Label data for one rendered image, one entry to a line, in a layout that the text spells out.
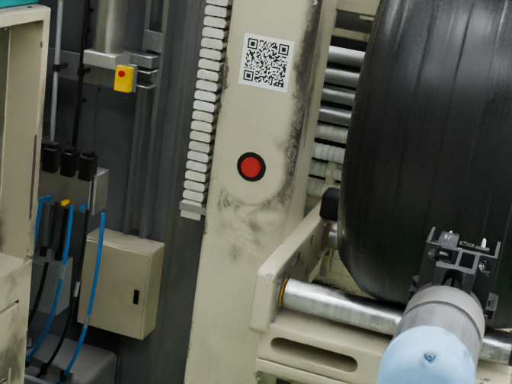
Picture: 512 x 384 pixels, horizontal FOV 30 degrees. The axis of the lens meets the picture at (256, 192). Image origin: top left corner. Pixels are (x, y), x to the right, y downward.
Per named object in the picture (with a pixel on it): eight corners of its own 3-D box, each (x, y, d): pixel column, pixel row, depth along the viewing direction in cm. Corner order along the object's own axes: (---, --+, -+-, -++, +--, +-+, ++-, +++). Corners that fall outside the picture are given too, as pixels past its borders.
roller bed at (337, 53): (270, 190, 186) (293, 39, 177) (290, 171, 200) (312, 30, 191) (369, 212, 181) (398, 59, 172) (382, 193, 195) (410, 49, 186)
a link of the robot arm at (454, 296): (472, 387, 86) (383, 363, 88) (476, 365, 90) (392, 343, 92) (489, 312, 83) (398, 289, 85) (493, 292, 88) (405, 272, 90)
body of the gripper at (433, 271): (504, 241, 98) (496, 281, 87) (486, 316, 101) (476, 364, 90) (430, 224, 100) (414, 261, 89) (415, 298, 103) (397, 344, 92)
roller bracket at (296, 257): (247, 331, 138) (256, 269, 135) (314, 245, 175) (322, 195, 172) (268, 337, 138) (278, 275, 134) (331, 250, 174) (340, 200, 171)
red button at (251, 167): (239, 174, 144) (241, 156, 143) (243, 172, 146) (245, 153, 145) (257, 179, 143) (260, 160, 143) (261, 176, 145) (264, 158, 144)
